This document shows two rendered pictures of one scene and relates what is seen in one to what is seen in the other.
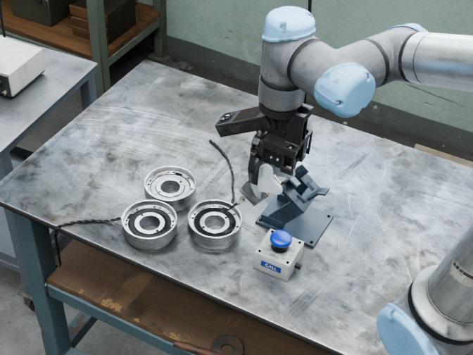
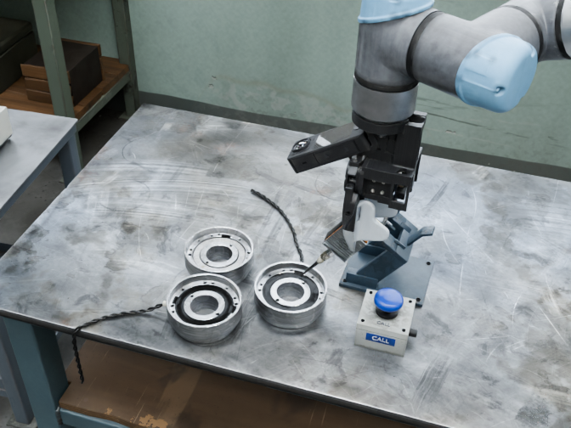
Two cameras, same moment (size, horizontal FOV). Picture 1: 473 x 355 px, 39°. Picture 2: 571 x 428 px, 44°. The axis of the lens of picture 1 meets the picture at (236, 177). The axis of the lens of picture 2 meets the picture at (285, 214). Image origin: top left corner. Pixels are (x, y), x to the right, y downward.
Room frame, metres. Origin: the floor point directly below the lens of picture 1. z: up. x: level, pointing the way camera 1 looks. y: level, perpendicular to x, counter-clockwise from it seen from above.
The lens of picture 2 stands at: (0.19, 0.16, 1.56)
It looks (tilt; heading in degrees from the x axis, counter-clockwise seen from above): 39 degrees down; 351
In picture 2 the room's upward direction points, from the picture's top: 2 degrees clockwise
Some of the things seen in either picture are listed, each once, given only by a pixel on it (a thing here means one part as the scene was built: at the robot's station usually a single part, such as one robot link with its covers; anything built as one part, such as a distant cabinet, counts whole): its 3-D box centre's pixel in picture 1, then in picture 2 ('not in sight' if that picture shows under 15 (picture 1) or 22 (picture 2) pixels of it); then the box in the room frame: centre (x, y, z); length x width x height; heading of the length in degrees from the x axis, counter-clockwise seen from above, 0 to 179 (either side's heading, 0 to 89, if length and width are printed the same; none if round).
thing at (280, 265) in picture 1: (281, 255); (388, 322); (0.84, -0.09, 0.82); 0.08 x 0.07 x 0.05; 66
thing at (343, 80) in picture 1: (340, 76); (480, 58); (0.83, -0.14, 1.23); 0.11 x 0.11 x 0.08; 39
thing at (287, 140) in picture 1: (281, 131); (382, 154); (0.90, -0.07, 1.07); 0.09 x 0.08 x 0.12; 63
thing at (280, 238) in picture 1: (279, 244); (387, 308); (0.84, -0.09, 0.85); 0.04 x 0.04 x 0.05
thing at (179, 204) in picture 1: (169, 189); (219, 257); (1.00, 0.13, 0.82); 0.10 x 0.10 x 0.04
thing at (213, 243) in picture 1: (215, 225); (290, 295); (0.91, 0.04, 0.82); 0.10 x 0.10 x 0.04
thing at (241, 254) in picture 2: (169, 190); (219, 258); (1.00, 0.13, 0.82); 0.08 x 0.08 x 0.02
